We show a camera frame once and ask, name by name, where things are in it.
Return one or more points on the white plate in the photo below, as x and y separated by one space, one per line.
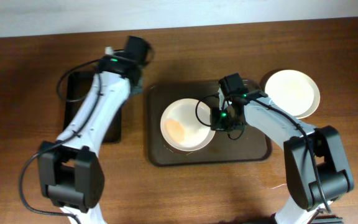
294 92
184 125

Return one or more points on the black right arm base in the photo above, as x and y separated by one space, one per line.
327 220

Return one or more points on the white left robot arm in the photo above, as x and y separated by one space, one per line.
69 169

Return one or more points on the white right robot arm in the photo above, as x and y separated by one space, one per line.
316 165

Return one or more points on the white plate top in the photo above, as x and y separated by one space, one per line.
294 92

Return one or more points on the small black tray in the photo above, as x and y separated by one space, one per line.
78 85

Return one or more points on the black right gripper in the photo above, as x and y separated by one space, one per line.
217 121

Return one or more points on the large brown tray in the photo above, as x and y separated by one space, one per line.
252 146

